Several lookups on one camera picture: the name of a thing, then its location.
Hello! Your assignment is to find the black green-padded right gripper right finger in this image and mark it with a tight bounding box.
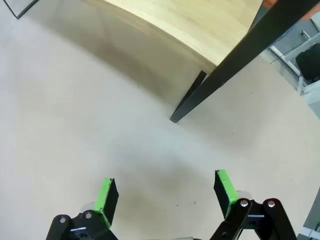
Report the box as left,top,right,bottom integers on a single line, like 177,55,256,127
209,169,297,240

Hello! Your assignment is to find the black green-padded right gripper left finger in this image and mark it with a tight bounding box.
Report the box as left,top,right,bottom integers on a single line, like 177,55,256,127
44,177,120,240

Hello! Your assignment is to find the two-tier wooden black-framed shelf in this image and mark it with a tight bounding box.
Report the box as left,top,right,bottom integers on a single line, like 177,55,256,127
79,0,320,124

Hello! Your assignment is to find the black bag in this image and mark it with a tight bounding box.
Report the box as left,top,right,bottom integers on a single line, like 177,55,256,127
295,42,320,83

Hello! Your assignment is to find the white desk with white frame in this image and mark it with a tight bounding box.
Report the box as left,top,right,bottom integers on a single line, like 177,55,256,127
267,29,320,96

